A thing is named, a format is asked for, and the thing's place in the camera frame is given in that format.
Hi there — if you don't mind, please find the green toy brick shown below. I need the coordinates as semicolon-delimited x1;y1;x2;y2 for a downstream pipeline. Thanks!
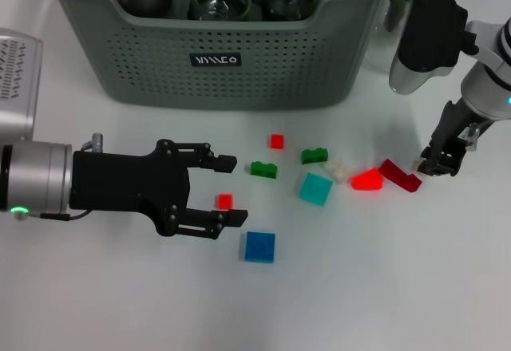
300;148;329;165
250;160;279;179

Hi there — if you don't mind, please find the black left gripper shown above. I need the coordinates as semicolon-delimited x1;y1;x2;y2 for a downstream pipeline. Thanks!
69;139;249;240

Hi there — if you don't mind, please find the blue square toy block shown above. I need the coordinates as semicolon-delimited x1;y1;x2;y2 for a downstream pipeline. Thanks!
240;231;276;264

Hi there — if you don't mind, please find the teal square toy block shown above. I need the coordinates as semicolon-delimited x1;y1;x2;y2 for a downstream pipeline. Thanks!
297;172;335;207

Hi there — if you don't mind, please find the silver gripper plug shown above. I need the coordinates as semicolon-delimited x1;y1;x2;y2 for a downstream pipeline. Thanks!
458;122;483;152
81;133;104;153

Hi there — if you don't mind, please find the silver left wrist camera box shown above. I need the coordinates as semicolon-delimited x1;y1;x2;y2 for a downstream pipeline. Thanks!
0;27;44;144

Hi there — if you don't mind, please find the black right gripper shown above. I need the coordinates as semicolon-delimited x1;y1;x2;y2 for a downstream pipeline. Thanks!
419;97;486;177

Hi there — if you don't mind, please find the grey-green perforated storage bin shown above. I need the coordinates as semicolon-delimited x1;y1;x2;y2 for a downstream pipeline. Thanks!
38;0;404;112

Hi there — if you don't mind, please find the dark red toy brick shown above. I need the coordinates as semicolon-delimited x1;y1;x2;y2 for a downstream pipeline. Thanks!
378;158;423;194

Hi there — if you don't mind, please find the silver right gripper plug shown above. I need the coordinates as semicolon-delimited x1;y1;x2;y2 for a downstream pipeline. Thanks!
458;122;483;152

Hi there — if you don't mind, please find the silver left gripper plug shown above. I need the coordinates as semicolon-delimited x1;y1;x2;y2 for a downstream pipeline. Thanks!
81;133;104;153

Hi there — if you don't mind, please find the bright red toy brick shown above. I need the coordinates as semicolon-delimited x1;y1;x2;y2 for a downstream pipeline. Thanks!
351;168;385;191

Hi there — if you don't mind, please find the glass carafe with black lid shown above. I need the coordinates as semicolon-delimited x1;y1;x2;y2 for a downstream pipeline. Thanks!
361;0;462;75

